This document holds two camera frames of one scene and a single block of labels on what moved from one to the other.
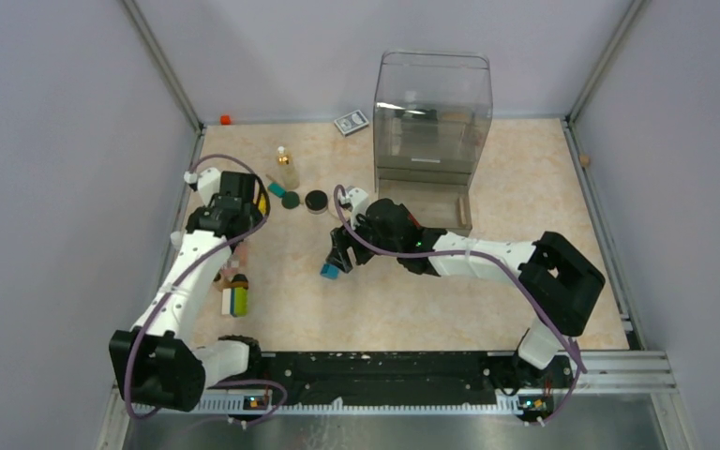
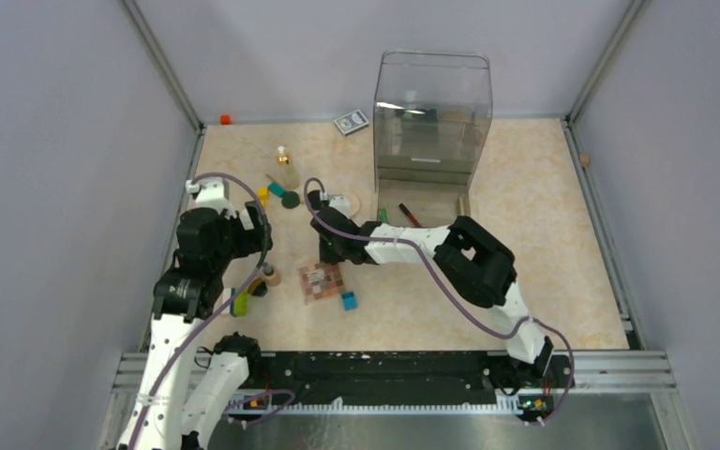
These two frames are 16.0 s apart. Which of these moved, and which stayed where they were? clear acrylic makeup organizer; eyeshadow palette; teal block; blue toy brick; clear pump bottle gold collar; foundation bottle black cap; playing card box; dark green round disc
Moved: blue toy brick; eyeshadow palette; foundation bottle black cap
Stayed: clear acrylic makeup organizer; clear pump bottle gold collar; teal block; playing card box; dark green round disc
